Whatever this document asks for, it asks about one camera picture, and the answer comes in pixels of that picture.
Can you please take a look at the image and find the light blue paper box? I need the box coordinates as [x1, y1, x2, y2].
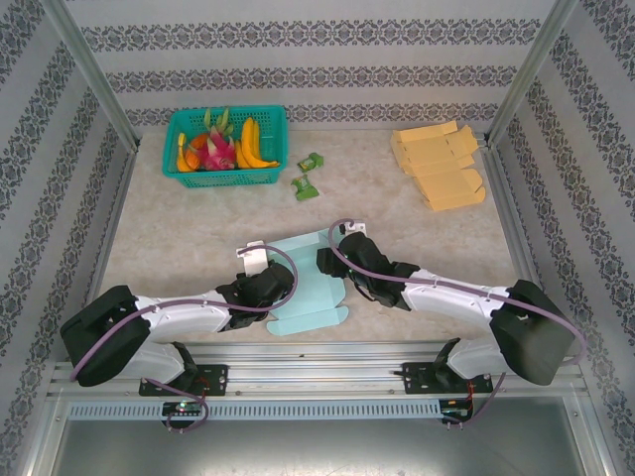
[266, 227, 351, 338]

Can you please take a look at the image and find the orange paper box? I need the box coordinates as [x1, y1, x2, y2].
[389, 122, 487, 213]

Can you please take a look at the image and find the teal plastic basket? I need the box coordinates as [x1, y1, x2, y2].
[163, 104, 290, 189]

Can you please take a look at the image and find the pink dragon fruit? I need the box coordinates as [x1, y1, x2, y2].
[197, 107, 238, 173]

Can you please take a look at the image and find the orange mango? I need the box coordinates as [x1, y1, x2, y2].
[176, 148, 203, 173]

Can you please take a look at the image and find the grey metal panel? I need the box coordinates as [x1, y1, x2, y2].
[29, 416, 611, 476]

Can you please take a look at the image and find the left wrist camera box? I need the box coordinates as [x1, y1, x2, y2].
[235, 240, 272, 278]

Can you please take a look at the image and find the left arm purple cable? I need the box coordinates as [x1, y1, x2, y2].
[70, 245, 299, 433]

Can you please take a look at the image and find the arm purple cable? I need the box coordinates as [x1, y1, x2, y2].
[329, 217, 588, 428]
[70, 245, 299, 433]

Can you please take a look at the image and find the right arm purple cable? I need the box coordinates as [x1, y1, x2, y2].
[329, 217, 588, 428]

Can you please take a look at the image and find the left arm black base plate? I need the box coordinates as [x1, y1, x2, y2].
[138, 364, 230, 398]

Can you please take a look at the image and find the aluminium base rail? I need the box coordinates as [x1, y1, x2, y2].
[47, 340, 591, 401]

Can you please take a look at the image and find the slotted grey cable duct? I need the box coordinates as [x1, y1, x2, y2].
[66, 400, 445, 422]

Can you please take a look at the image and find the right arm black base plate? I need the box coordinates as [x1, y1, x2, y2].
[401, 361, 495, 397]

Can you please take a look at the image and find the aluminium side rail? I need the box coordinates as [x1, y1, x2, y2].
[478, 133, 567, 358]
[67, 146, 143, 361]

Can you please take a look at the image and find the aluminium frame post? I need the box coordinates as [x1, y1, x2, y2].
[484, 0, 581, 148]
[39, 0, 144, 153]

